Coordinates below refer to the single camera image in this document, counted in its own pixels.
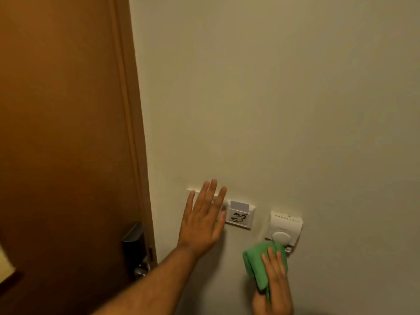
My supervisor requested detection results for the cream door sign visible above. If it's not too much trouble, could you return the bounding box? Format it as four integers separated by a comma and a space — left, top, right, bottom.
0, 243, 16, 290

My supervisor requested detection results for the white wall thermostat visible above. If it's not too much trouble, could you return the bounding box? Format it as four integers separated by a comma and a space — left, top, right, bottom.
264, 210, 304, 256

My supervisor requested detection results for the white light switch plate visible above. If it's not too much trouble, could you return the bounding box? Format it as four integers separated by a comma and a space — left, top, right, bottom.
186, 188, 230, 224

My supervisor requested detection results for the black electronic door lock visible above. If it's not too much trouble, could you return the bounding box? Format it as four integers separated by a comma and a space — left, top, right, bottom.
122, 222, 152, 281

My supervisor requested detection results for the green cleaning cloth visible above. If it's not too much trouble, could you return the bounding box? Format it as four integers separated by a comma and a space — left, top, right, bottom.
242, 241, 289, 300

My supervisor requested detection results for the person's left forearm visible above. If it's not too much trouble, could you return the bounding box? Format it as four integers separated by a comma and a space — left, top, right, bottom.
93, 245, 201, 315

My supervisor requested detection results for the brown wooden door frame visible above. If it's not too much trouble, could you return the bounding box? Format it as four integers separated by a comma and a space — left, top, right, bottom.
108, 0, 159, 268

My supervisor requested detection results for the person's left hand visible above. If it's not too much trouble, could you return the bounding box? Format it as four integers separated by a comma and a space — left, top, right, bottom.
177, 179, 228, 258

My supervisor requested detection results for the person's right hand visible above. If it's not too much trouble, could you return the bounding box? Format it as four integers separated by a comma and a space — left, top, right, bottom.
252, 247, 294, 315

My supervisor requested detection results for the white key card holder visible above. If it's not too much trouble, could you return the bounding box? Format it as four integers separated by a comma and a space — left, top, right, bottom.
224, 200, 256, 231

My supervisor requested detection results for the brown wooden door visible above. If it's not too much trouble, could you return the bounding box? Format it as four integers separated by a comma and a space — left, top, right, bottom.
0, 0, 146, 315

